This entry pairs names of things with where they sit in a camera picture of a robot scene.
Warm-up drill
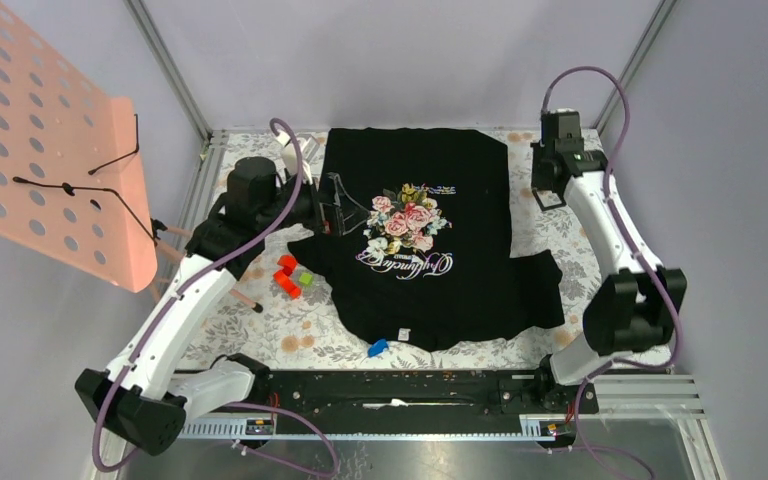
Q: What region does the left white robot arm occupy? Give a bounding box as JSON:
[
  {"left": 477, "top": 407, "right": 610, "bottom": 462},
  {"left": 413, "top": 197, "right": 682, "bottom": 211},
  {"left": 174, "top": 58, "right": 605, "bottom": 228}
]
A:
[{"left": 75, "top": 157, "right": 370, "bottom": 456}]

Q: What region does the orange red block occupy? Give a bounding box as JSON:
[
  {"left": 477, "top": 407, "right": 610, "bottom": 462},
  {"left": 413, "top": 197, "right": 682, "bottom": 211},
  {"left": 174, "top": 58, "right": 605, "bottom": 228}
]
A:
[{"left": 273, "top": 255, "right": 301, "bottom": 299}]

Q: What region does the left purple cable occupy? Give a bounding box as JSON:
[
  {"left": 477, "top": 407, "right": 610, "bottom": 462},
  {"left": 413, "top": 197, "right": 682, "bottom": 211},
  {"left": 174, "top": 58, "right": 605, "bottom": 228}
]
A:
[{"left": 91, "top": 117, "right": 342, "bottom": 480}]

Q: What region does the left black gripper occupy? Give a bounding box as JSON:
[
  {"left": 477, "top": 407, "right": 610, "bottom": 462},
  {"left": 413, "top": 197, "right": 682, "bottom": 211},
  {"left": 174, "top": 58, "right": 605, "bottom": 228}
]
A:
[{"left": 258, "top": 166, "right": 371, "bottom": 236}]

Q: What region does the black floral t-shirt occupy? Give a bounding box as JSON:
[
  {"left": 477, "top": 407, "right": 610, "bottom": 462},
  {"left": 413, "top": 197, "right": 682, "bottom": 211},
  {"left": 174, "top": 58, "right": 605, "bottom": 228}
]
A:
[{"left": 288, "top": 128, "right": 565, "bottom": 352}]

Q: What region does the floral table mat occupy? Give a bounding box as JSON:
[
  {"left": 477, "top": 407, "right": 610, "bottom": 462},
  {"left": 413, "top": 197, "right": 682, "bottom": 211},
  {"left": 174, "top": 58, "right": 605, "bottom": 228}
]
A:
[{"left": 178, "top": 128, "right": 601, "bottom": 370}]

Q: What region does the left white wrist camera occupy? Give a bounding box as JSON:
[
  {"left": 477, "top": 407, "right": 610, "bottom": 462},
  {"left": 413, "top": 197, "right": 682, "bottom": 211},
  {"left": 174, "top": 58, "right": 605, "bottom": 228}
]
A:
[{"left": 275, "top": 132, "right": 320, "bottom": 184}]

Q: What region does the black brooch box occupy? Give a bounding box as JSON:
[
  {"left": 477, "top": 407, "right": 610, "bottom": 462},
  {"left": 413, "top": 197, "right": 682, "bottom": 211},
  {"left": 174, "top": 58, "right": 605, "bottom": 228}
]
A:
[{"left": 531, "top": 188, "right": 567, "bottom": 213}]

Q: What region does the pink perforated music stand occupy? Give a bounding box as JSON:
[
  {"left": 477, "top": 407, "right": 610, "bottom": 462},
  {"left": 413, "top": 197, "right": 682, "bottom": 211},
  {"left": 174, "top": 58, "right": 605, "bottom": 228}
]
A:
[{"left": 0, "top": 0, "right": 265, "bottom": 315}]

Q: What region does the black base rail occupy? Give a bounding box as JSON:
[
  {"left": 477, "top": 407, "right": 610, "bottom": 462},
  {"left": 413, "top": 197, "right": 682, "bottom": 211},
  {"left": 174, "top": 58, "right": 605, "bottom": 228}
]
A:
[{"left": 222, "top": 370, "right": 599, "bottom": 428}]

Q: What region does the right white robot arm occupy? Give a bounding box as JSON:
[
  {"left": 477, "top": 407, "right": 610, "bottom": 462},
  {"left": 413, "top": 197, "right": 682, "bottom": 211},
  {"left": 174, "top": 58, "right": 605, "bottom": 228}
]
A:
[{"left": 531, "top": 109, "right": 687, "bottom": 412}]

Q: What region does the green cube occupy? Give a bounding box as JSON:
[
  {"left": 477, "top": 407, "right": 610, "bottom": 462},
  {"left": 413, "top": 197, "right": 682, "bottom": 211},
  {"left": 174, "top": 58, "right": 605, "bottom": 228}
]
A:
[{"left": 298, "top": 272, "right": 314, "bottom": 287}]

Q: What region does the grey cable duct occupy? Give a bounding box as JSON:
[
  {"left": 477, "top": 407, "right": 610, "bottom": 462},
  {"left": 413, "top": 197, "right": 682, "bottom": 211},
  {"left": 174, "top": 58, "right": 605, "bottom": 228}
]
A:
[{"left": 179, "top": 413, "right": 574, "bottom": 442}]

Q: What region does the blue clip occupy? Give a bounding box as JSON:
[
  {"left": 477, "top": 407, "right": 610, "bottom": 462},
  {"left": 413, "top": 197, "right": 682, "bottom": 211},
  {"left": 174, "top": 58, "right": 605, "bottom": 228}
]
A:
[{"left": 367, "top": 339, "right": 389, "bottom": 358}]

